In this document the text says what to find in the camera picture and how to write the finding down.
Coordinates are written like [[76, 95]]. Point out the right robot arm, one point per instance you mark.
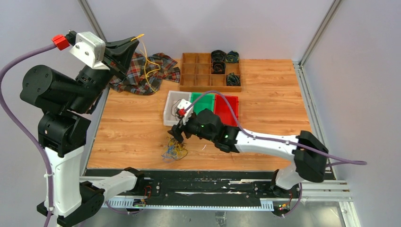
[[305, 152]]

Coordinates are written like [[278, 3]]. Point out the red plastic bin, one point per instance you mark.
[[222, 110]]

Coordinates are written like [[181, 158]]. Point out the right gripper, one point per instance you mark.
[[177, 130]]

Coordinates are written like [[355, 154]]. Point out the green plastic bin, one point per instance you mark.
[[206, 102]]

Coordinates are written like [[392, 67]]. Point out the rolled green tie bottom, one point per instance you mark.
[[233, 80]]

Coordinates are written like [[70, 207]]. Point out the plaid cloth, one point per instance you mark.
[[146, 74]]

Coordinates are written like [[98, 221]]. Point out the wooden compartment tray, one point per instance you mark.
[[196, 74]]

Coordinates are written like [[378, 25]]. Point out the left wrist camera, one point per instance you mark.
[[89, 49]]

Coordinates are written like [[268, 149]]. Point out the rolled dark tie top-left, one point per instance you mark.
[[218, 55]]

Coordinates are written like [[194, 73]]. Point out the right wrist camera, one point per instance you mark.
[[184, 110]]

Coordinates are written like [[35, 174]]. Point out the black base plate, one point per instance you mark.
[[209, 189]]

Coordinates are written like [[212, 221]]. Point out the white plastic bin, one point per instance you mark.
[[169, 115]]

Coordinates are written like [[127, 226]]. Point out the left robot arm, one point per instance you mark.
[[62, 131]]

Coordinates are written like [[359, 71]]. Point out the aluminium rail frame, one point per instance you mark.
[[327, 191]]

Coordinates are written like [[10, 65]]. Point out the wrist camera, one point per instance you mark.
[[184, 110], [89, 49]]

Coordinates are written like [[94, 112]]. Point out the rolled dark tie middle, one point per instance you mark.
[[218, 67]]

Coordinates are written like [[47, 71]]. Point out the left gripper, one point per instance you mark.
[[118, 54]]

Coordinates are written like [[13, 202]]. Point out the rolled green tie top-right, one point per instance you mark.
[[232, 57]]

